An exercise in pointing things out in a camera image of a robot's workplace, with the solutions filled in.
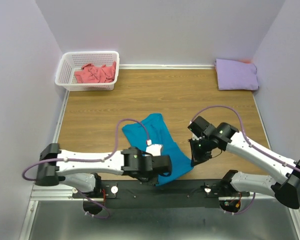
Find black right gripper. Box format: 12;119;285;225
188;136;212;166

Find blue t shirt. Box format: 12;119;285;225
122;113;194;186

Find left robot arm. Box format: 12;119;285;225
34;143;172;198

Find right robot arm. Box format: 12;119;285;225
188;116;300;209

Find folded purple t shirt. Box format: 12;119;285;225
214;58;259;91

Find red t shirt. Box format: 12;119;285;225
74;61;117;84

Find white plastic laundry basket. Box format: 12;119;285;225
55;51;120;91

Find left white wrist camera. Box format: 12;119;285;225
145;139;163;156

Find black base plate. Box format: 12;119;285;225
72;179;250;214

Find aluminium front rail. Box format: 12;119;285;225
29;177;300;201

